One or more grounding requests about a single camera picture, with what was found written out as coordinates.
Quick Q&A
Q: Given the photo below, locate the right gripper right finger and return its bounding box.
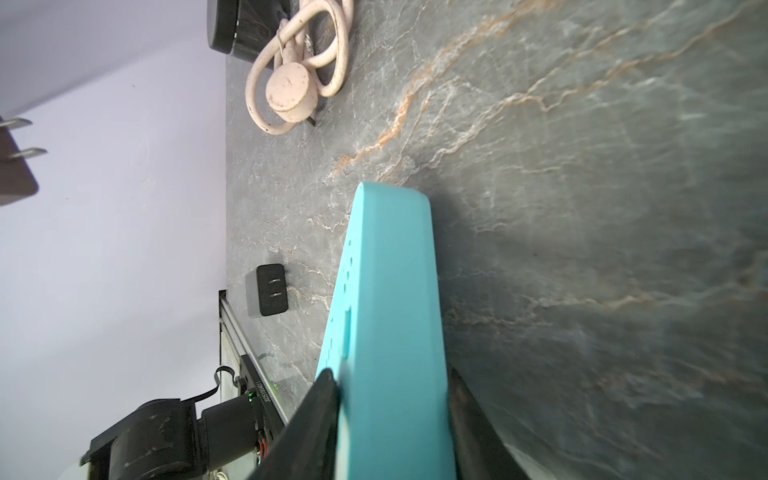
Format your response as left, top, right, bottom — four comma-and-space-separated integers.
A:
448, 367, 530, 480

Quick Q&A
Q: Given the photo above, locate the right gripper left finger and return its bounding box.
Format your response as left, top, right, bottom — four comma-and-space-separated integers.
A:
247, 368, 340, 480

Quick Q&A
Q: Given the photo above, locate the teal triangular power socket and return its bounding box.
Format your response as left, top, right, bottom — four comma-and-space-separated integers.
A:
318, 182, 456, 479

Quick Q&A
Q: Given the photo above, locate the black charger plug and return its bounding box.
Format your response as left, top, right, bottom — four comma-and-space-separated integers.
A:
256, 263, 289, 317

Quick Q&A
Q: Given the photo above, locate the pink charger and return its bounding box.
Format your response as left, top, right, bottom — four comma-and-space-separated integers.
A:
0, 117, 48, 206

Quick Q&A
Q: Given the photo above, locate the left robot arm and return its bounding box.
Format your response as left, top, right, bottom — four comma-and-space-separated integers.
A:
79, 358, 285, 479

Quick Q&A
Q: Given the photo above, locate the black cylinder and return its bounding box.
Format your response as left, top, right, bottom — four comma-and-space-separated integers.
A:
207, 0, 290, 63

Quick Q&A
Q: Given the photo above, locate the aluminium rail frame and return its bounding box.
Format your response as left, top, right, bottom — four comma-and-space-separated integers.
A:
219, 290, 288, 425

